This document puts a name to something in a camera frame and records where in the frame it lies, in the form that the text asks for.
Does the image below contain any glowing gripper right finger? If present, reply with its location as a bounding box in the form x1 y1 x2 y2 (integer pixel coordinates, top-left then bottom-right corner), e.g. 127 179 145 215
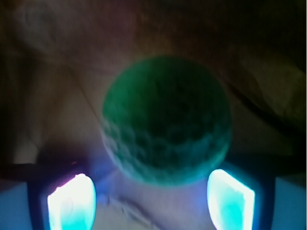
207 169 255 230

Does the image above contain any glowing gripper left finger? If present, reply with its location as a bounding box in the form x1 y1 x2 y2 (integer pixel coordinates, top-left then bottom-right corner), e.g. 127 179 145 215
47 173 96 230

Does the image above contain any green foam ball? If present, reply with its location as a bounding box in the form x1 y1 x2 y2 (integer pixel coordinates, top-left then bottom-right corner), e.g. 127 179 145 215
102 56 232 186

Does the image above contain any brown paper bag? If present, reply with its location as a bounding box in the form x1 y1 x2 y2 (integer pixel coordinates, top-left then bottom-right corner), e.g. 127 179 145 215
0 0 307 230

